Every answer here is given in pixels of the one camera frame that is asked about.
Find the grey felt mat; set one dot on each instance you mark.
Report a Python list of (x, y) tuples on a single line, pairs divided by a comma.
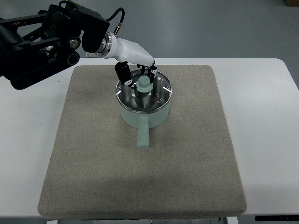
[(97, 172)]

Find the mint green steel pot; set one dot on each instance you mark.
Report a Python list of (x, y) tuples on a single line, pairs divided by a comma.
[(143, 122)]

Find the black table control panel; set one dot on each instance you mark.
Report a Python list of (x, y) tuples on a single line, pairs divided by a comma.
[(279, 218)]

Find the cardboard box corner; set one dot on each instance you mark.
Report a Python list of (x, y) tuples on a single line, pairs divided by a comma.
[(292, 3)]

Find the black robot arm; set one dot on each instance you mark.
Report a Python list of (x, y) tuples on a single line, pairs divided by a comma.
[(33, 48)]

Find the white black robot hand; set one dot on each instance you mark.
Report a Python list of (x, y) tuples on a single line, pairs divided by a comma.
[(125, 52)]

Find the glass lid green knob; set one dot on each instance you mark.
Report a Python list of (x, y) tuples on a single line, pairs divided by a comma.
[(149, 102)]

